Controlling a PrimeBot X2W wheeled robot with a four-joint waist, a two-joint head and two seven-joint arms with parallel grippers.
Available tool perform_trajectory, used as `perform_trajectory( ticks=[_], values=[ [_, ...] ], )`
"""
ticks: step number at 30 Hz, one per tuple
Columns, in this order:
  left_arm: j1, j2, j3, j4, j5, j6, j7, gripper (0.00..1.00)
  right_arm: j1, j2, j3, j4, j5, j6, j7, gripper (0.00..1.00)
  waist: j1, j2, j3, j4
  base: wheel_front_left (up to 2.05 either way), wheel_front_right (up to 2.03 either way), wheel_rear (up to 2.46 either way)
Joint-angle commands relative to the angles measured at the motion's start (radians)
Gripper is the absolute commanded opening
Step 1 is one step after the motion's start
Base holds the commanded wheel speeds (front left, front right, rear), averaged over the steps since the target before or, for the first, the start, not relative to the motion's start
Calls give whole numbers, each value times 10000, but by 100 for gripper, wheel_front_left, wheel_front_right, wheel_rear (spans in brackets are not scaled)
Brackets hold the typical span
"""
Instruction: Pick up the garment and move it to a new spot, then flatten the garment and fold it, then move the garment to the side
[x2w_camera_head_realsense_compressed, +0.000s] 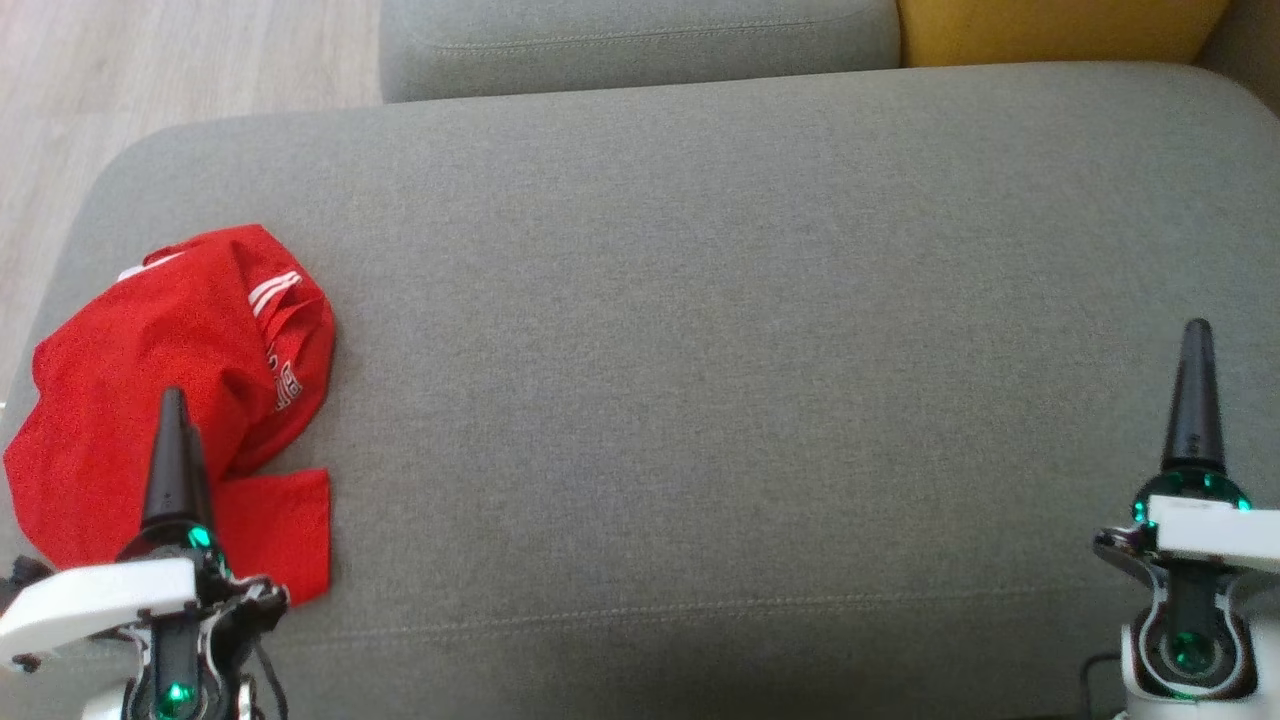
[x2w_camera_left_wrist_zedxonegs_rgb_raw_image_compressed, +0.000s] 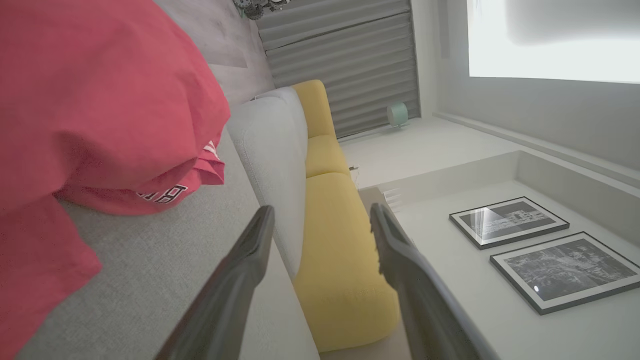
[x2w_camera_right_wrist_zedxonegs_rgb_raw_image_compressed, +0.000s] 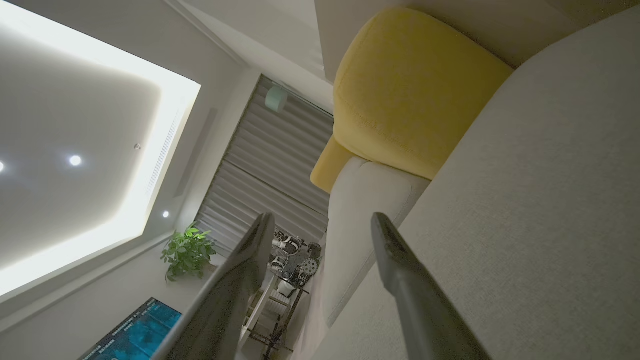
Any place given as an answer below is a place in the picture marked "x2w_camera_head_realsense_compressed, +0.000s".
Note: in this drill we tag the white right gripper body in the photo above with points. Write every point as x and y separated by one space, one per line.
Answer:
1220 535

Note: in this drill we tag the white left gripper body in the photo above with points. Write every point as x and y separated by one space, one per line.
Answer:
90 600

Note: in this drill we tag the grey sofa seat cushion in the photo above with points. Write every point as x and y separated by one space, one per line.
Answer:
640 45

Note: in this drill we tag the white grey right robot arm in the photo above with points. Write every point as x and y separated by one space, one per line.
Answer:
1190 650

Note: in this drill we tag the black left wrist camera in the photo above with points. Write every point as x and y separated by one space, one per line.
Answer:
22 582

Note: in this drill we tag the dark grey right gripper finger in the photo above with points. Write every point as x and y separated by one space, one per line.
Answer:
1195 420

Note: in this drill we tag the large grey sofa chaise cushion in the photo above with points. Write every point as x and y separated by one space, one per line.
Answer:
700 350

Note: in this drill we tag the red Bulls jersey top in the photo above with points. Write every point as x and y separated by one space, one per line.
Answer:
150 350

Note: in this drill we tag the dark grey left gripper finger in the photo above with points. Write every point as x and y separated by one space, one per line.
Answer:
168 470
200 490

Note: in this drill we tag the yellow sofa back cushion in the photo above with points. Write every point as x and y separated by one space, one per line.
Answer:
1060 30

